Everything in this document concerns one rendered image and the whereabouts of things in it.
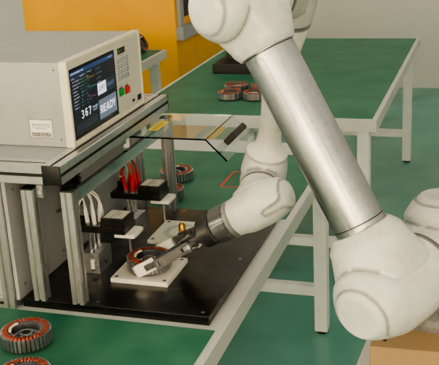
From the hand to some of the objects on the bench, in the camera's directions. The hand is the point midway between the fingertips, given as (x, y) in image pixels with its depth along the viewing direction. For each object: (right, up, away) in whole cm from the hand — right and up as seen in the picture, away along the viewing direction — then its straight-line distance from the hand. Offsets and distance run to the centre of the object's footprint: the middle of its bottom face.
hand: (150, 259), depth 220 cm
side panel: (-44, -10, -4) cm, 46 cm away
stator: (0, -2, +1) cm, 2 cm away
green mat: (-38, -21, -38) cm, 58 cm away
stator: (+3, +21, +75) cm, 78 cm away
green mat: (+1, +21, +78) cm, 80 cm away
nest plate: (+7, +5, +23) cm, 24 cm away
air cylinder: (-14, -2, +6) cm, 15 cm away
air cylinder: (-7, +6, +27) cm, 29 cm away
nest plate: (0, -3, +1) cm, 3 cm away
